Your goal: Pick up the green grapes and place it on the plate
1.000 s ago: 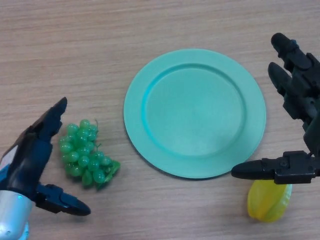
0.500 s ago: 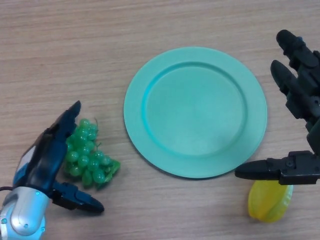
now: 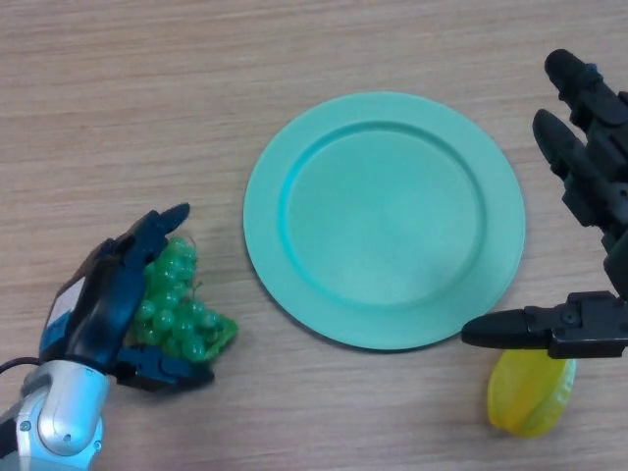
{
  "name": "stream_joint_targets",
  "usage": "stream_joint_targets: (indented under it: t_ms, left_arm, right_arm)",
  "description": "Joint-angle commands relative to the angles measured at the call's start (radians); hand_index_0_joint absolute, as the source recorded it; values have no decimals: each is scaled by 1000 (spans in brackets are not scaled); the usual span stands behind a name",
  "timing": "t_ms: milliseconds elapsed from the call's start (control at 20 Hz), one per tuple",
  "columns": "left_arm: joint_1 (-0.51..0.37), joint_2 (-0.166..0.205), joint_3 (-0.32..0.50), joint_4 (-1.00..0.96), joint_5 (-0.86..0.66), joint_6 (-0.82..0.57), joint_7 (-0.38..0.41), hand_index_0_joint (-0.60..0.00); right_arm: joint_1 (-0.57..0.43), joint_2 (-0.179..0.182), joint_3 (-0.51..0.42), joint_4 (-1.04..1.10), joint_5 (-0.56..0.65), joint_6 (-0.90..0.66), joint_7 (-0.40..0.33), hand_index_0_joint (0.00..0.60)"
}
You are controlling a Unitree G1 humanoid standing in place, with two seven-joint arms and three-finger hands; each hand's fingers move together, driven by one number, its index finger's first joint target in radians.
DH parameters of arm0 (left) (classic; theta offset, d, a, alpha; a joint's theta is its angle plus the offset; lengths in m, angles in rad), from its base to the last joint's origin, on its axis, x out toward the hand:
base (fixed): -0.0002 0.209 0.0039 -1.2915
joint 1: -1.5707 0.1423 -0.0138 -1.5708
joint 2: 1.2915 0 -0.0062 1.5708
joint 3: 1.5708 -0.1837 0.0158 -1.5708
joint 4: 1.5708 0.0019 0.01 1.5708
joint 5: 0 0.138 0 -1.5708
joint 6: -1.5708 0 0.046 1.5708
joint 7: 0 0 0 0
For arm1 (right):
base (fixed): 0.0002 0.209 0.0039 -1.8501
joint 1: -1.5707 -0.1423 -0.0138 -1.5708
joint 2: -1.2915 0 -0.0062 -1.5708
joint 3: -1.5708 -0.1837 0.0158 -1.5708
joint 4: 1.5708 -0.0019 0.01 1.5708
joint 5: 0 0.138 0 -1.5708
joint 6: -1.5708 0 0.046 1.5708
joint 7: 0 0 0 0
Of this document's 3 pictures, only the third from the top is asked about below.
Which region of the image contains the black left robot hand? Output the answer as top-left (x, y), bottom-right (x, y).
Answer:
top-left (37, 202), bottom-right (216, 393)

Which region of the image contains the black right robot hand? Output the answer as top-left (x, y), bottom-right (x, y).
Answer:
top-left (461, 48), bottom-right (628, 361)

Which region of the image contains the green grapes bunch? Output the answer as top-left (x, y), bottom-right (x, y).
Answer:
top-left (122, 236), bottom-right (240, 367)

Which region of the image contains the green round plate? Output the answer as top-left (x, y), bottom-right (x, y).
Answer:
top-left (242, 91), bottom-right (527, 352)

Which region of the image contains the yellow starfruit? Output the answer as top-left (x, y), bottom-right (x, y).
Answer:
top-left (485, 348), bottom-right (578, 439)

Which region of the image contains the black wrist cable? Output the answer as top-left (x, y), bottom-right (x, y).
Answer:
top-left (0, 357), bottom-right (45, 377)

